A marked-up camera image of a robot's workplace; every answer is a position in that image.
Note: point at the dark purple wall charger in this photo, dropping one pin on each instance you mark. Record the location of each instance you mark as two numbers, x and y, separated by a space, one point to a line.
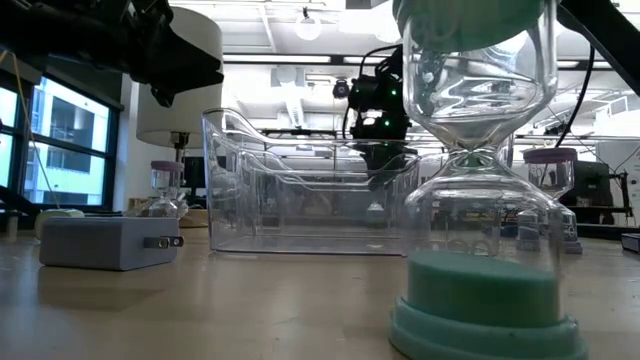
632 242

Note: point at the light blue wall charger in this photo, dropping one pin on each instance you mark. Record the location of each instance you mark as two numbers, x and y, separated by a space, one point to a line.
105 245

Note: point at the black slanted strut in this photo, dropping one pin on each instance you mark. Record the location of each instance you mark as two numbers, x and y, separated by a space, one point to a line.
17 201

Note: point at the black dome camera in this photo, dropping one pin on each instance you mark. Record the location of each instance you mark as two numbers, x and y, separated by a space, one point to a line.
341 90

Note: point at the lilac capped sand timer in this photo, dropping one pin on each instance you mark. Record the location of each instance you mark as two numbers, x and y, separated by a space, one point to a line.
167 165
550 155

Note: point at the dark framed window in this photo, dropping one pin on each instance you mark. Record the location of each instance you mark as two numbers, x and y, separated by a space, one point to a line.
70 130

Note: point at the black aluminium table frame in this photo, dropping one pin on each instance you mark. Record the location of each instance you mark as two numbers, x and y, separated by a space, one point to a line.
600 231

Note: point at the green white wall charger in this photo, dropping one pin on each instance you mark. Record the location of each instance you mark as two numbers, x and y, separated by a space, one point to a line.
60 213

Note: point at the black monitor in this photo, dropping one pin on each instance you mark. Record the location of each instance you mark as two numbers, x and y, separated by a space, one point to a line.
592 182
194 172

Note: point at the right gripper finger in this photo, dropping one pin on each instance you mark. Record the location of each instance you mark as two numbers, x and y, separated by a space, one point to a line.
377 165
402 157

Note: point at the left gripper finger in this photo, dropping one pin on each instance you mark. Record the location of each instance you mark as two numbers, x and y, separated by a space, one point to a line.
180 60

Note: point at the white shade table lamp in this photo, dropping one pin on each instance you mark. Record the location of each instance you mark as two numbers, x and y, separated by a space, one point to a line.
185 120

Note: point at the bright ceiling light panel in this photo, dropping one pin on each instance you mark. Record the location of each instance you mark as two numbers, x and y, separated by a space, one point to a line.
365 22

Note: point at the white board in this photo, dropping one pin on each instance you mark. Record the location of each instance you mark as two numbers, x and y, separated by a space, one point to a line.
631 170

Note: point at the clear plastic bin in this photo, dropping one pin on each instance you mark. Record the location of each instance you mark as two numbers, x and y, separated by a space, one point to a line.
215 200
330 200
265 200

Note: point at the long ceiling light strip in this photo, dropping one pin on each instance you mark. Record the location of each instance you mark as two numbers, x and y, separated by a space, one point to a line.
352 60
280 58

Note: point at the teal capped sand timer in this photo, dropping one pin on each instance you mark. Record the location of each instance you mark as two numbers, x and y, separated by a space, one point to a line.
480 295

